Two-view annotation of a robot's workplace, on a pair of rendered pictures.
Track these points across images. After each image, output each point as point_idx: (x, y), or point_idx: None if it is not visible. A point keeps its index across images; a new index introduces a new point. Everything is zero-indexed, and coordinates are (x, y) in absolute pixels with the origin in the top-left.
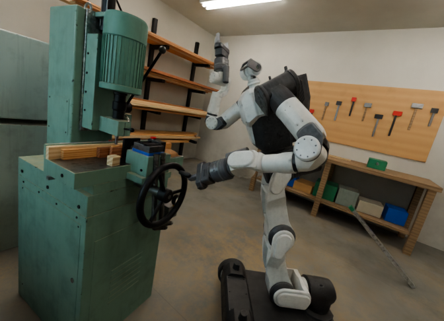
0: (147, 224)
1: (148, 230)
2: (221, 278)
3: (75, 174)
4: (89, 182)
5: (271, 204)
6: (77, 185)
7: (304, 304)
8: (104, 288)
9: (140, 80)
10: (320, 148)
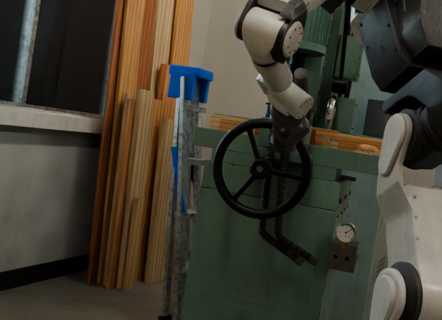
0: (223, 195)
1: (293, 271)
2: None
3: (195, 126)
4: (208, 142)
5: (386, 204)
6: (195, 140)
7: None
8: (210, 314)
9: (310, 29)
10: (240, 14)
